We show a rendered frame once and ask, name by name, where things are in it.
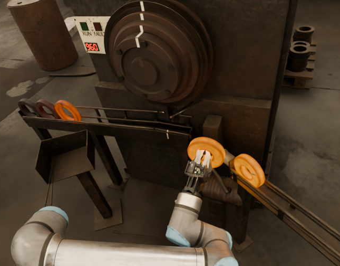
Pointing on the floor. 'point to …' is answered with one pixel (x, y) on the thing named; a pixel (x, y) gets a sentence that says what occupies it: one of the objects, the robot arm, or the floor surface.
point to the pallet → (300, 58)
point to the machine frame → (210, 86)
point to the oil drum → (44, 32)
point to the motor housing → (220, 199)
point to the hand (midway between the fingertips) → (205, 150)
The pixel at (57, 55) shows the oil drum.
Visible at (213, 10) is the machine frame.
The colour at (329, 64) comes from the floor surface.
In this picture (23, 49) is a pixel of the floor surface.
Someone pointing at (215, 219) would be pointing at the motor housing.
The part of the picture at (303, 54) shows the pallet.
